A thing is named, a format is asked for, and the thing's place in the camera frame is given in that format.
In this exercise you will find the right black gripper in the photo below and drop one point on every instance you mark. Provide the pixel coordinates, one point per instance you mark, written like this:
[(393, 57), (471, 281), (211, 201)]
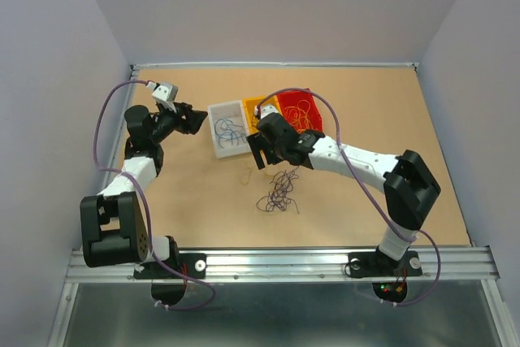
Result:
[(257, 141)]

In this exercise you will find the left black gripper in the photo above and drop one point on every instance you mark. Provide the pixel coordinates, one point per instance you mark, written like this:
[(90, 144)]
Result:
[(193, 119)]

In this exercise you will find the white plastic bin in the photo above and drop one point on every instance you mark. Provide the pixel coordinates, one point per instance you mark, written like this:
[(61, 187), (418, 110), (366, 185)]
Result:
[(229, 129)]

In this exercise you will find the yellow plastic bin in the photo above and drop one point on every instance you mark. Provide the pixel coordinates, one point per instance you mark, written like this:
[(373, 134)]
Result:
[(249, 106)]

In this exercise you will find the red plastic bin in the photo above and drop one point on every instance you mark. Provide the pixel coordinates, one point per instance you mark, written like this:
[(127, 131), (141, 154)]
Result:
[(300, 110)]

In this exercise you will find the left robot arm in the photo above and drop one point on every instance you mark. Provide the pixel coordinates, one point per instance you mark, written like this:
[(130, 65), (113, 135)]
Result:
[(115, 224)]

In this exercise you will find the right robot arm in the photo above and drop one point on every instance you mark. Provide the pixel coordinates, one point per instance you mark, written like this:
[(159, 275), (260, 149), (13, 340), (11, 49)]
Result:
[(409, 188)]

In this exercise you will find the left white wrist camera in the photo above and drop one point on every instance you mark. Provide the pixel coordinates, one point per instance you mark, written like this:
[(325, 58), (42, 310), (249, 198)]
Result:
[(165, 95)]

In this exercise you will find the aluminium back rail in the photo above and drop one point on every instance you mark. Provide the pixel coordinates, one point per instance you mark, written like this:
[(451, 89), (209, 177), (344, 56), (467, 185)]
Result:
[(271, 64)]

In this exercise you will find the aluminium rail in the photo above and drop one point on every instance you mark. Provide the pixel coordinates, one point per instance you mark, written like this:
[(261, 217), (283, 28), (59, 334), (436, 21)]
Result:
[(109, 132), (271, 64), (227, 266)]

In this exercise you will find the aluminium left side rail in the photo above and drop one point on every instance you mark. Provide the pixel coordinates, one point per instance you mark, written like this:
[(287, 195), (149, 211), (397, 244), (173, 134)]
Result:
[(109, 132)]

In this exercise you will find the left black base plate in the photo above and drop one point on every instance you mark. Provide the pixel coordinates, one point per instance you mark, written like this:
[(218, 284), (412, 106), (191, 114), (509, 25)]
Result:
[(191, 264)]

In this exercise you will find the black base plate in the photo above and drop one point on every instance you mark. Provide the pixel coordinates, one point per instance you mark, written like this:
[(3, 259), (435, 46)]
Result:
[(375, 264), (191, 264)]

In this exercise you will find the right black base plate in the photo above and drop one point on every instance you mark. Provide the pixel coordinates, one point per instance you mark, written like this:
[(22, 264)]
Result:
[(375, 264)]

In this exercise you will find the aluminium front rail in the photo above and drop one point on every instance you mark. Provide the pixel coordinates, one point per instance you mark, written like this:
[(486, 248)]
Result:
[(227, 266)]

